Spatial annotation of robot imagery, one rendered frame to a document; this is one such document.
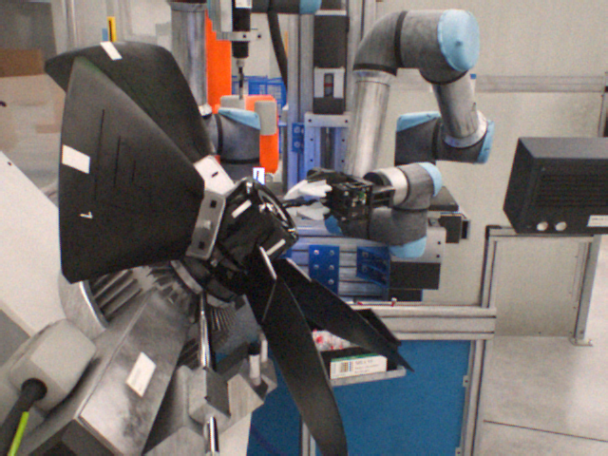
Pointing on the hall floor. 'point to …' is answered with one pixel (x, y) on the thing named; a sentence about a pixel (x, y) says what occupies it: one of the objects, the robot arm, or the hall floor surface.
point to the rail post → (481, 364)
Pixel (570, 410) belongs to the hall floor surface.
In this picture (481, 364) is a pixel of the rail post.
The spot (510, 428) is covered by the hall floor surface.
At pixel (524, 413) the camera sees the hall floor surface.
